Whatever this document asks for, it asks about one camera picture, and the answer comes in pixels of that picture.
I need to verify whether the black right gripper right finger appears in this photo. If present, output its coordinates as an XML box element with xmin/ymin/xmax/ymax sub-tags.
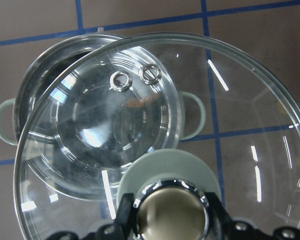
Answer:
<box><xmin>205</xmin><ymin>192</ymin><xmax>233</xmax><ymax>240</ymax></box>

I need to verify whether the glass pot lid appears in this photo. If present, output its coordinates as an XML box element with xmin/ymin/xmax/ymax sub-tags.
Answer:
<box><xmin>14</xmin><ymin>33</ymin><xmax>300</xmax><ymax>240</ymax></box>

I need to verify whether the pale green cooking pot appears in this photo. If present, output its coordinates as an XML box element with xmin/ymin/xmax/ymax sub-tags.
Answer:
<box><xmin>0</xmin><ymin>33</ymin><xmax>206</xmax><ymax>201</ymax></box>

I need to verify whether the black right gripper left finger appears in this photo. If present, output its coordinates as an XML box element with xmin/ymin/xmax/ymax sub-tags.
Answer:
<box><xmin>113</xmin><ymin>193</ymin><xmax>138</xmax><ymax>240</ymax></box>

